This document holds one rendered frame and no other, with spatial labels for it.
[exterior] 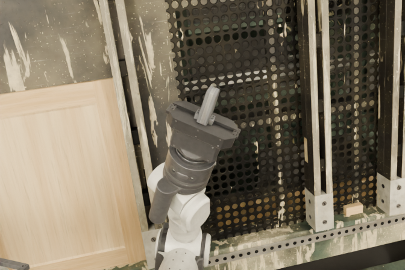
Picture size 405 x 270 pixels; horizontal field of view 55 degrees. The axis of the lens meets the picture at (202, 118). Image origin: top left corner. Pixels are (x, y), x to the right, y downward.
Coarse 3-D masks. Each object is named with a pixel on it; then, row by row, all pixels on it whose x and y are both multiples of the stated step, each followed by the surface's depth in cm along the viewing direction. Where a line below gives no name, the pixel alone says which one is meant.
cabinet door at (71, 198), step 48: (0, 96) 99; (48, 96) 101; (96, 96) 103; (0, 144) 102; (48, 144) 105; (96, 144) 107; (0, 192) 106; (48, 192) 108; (96, 192) 111; (0, 240) 109; (48, 240) 112; (96, 240) 115
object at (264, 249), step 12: (396, 216) 128; (336, 228) 126; (348, 228) 126; (360, 228) 127; (372, 228) 128; (288, 240) 123; (300, 240) 124; (312, 240) 125; (240, 252) 121; (252, 252) 121; (264, 252) 122; (216, 264) 120
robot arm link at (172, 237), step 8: (168, 224) 96; (168, 232) 95; (176, 232) 88; (184, 232) 87; (192, 232) 89; (200, 232) 95; (160, 240) 94; (168, 240) 94; (176, 240) 94; (184, 240) 91; (192, 240) 92; (200, 240) 94; (160, 248) 93; (168, 248) 93; (184, 248) 93; (192, 248) 93; (200, 248) 93
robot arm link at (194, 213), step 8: (192, 200) 73; (200, 200) 73; (208, 200) 75; (184, 208) 73; (192, 208) 72; (200, 208) 73; (208, 208) 77; (168, 216) 84; (176, 216) 83; (184, 216) 73; (192, 216) 73; (200, 216) 77; (176, 224) 82; (184, 224) 76; (192, 224) 76; (200, 224) 80
